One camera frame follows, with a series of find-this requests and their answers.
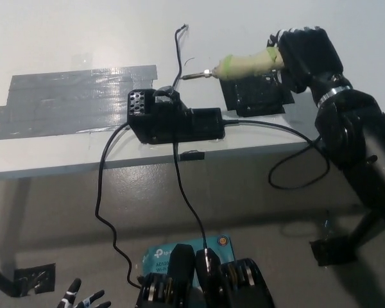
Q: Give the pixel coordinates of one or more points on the robot left hand black white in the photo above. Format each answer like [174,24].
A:
[73,293]

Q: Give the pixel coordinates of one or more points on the robot right hand black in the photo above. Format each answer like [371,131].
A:
[311,57]

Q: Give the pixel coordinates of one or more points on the soldering iron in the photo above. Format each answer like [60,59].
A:
[244,65]

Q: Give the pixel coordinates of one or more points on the black robot torso blocks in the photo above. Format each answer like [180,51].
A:
[183,272]

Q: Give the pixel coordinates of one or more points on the black soldering station base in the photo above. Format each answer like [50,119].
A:
[170,128]

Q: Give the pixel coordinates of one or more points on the black tape square pad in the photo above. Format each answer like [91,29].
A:
[256,96]

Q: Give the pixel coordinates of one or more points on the teal tp-link box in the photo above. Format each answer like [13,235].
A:
[157,255]

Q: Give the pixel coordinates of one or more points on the grey table leg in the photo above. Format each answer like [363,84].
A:
[17,218]

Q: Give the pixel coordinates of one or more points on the small black tape strip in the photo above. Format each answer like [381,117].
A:
[192,155]

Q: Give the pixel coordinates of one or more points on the grey duct tape patch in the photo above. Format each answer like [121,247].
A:
[67,102]

